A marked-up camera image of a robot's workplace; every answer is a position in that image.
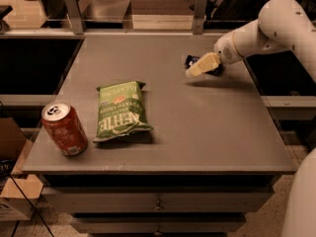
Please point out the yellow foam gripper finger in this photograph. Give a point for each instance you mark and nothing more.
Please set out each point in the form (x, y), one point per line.
(203, 64)

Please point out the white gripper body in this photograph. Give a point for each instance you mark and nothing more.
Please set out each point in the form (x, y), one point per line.
(224, 51)

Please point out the blue rxbar blueberry bar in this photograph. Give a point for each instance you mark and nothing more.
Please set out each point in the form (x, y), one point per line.
(215, 70)

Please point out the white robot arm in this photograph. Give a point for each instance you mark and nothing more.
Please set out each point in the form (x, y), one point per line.
(282, 25)

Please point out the green kettle chips bag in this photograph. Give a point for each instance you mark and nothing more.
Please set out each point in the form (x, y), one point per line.
(121, 111)

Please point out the red soda can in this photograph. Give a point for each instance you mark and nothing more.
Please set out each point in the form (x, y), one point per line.
(64, 128)

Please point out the grey drawer cabinet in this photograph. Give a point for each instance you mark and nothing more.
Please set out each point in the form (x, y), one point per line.
(159, 205)

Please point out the cardboard box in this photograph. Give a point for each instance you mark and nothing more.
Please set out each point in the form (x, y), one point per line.
(19, 192)

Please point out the right metal bracket post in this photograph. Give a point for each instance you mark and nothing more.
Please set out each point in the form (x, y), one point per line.
(198, 20)

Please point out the metal bracket post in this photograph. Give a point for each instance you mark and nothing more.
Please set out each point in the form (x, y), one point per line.
(198, 20)
(74, 15)

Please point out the left metal bracket post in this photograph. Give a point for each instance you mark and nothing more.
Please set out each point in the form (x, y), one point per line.
(74, 15)

